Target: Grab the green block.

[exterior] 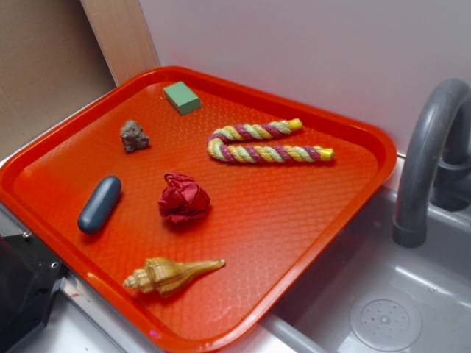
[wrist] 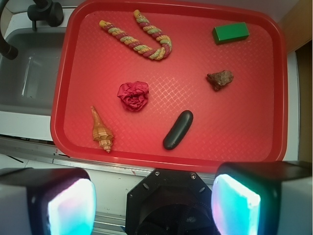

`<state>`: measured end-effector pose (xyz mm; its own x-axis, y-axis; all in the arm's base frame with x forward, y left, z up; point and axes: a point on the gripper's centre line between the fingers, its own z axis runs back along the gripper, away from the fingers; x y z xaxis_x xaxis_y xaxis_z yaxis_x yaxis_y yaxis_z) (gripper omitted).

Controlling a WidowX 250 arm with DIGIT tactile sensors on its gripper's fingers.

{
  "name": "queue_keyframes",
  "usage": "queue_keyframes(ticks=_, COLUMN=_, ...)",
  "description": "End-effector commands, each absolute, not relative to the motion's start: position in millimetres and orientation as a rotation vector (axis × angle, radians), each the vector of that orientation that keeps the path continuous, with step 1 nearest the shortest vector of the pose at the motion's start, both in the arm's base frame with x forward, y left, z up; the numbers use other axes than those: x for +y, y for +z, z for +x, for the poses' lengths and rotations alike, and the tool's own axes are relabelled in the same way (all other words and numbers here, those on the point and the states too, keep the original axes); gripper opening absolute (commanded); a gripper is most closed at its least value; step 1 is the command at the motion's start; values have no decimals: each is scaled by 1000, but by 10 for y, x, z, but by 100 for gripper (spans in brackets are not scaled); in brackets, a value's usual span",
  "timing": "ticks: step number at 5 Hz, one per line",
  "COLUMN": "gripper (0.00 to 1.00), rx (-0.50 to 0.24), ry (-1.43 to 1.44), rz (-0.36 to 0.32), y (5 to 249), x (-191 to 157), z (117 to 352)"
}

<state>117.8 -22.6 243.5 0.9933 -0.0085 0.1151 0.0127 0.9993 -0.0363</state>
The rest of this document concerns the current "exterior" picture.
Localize green rectangular block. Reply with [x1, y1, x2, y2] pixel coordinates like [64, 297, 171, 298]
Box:
[163, 82, 202, 115]

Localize crumpled red paper ball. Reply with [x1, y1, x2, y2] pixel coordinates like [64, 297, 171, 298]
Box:
[157, 173, 211, 224]

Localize orange plastic tray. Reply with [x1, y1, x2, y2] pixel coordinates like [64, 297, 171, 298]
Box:
[1, 67, 397, 352]

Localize grey brown rock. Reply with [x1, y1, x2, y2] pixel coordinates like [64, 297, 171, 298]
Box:
[120, 120, 150, 153]

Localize tan spiral seashell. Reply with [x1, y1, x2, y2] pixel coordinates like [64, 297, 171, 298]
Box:
[123, 257, 226, 298]

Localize dark grey capsule object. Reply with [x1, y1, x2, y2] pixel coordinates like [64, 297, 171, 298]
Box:
[77, 175, 121, 234]

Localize grey toy sink basin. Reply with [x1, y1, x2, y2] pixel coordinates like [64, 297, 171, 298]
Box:
[262, 188, 470, 352]

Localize light wooden board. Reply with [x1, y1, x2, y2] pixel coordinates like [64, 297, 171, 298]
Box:
[81, 0, 160, 85]

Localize grey curved faucet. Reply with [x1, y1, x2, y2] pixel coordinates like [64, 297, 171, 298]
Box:
[392, 79, 470, 248]

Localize brown cardboard panel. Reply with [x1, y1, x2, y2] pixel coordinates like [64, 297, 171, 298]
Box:
[1, 1, 116, 158]

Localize multicolour twisted rope toy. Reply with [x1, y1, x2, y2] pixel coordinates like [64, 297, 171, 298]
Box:
[206, 118, 335, 164]

